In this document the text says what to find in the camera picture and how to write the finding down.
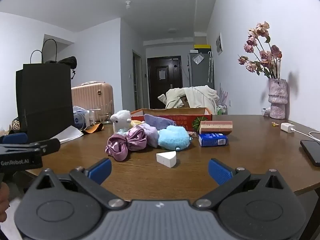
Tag grey refrigerator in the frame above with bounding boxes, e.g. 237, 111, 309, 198
188, 52, 215, 89

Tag lavender fluffy towel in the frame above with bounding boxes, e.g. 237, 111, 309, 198
141, 124, 160, 147

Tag orange cardboard box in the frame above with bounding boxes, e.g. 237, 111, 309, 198
130, 107, 213, 132

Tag pink suitcase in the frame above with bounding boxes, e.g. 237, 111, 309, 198
71, 81, 114, 120

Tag purple microfiber cloth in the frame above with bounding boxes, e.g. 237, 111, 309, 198
144, 114, 177, 130

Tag purple satin scrunchie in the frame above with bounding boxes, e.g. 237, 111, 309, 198
105, 125, 148, 162

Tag white folded umbrella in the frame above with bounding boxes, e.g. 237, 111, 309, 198
208, 51, 214, 82

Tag orange cloth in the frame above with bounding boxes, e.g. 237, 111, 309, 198
81, 124, 104, 134

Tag light blue plush toy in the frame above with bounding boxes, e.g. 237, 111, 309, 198
158, 125, 192, 152

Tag white paper sheet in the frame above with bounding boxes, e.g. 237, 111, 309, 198
50, 125, 84, 144

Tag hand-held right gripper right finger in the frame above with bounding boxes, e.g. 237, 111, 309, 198
194, 158, 298, 209

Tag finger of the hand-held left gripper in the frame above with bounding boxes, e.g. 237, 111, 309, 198
0, 132, 28, 145
29, 138, 61, 155

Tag beige coat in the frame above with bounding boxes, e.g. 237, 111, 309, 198
158, 85, 220, 109

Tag dried pink roses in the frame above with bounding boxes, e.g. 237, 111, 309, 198
237, 21, 283, 79

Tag blue white wipes pack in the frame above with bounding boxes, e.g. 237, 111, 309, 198
73, 106, 90, 130

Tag black cloth hat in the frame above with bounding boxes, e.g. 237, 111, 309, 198
56, 56, 77, 80

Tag blue small carton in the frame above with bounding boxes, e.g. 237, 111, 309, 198
198, 132, 228, 147

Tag wall electrical panel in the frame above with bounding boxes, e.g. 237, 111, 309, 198
216, 32, 224, 55

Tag yellow box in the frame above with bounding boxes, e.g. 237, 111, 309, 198
194, 44, 212, 53

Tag white alpaca plush toy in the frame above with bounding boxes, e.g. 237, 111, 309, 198
110, 110, 132, 135

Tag white charger cable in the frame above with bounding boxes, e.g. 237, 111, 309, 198
292, 129, 320, 143

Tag black paper bag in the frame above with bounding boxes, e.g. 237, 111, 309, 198
16, 39, 75, 143

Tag black smartphone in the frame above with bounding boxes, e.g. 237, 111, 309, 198
300, 140, 320, 167

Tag clear drinking glass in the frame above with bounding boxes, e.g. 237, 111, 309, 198
98, 112, 112, 125

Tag dark entrance door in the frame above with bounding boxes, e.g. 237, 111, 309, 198
147, 56, 183, 108

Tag pink striped sponge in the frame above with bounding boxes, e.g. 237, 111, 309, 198
199, 120, 233, 134

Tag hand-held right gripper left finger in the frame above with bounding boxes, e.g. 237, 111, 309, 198
24, 158, 125, 209

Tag person's left hand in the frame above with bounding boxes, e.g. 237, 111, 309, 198
0, 183, 10, 222

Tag white wedge sponge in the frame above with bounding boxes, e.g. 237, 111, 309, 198
156, 151, 178, 168

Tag purple textured vase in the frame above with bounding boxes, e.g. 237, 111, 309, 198
268, 78, 288, 120

